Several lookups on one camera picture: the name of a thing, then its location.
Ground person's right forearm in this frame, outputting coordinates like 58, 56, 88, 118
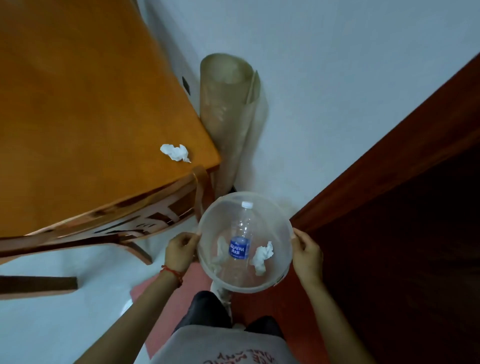
300, 279, 376, 364

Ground person's left hand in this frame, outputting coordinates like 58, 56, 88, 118
164, 232, 202, 276

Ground grey printed shirt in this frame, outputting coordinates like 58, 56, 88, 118
150, 324, 301, 364

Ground person's right hand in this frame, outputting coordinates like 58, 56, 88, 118
290, 227, 324, 286

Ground red floor mat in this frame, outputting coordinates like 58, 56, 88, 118
129, 262, 331, 364

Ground brown wooden furniture bar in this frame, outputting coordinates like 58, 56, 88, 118
0, 276, 78, 299

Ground person's left forearm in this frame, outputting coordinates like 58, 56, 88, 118
75, 268, 181, 364

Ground rolled translucent plastic mat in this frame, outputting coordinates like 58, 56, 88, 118
199, 53, 269, 198

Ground black trousers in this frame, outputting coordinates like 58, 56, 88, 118
172, 290, 286, 340

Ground clear plastic bottle blue label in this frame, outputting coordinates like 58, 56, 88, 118
227, 201, 255, 271

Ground translucent plastic waste bin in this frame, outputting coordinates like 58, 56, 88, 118
196, 191, 293, 294

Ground crumpled white tissue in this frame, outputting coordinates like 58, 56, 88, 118
250, 241, 275, 277
160, 144, 192, 164
210, 236, 230, 275

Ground red string bracelet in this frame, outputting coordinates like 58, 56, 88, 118
160, 265, 184, 289

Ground orange wooden table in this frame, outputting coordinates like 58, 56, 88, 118
0, 0, 222, 301

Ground dark brown wooden door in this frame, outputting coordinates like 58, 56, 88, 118
290, 52, 480, 364

